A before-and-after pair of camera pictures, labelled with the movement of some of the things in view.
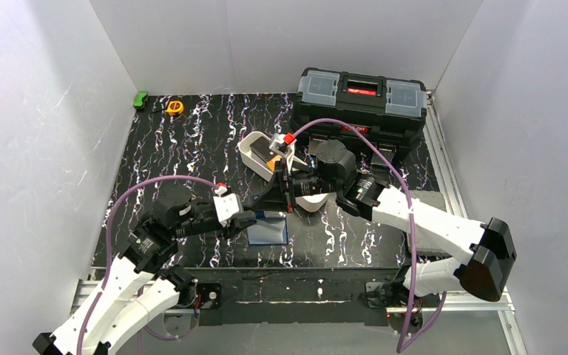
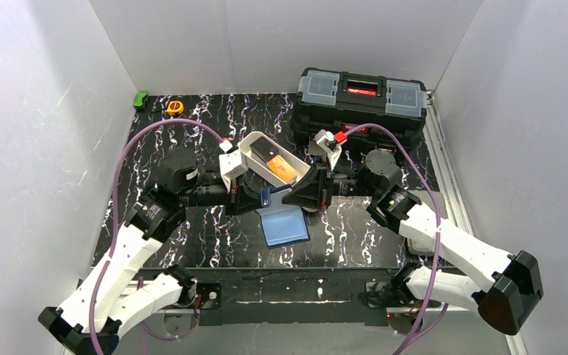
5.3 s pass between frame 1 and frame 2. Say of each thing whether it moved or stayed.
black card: stayed
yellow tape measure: stayed
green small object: stayed
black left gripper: moved
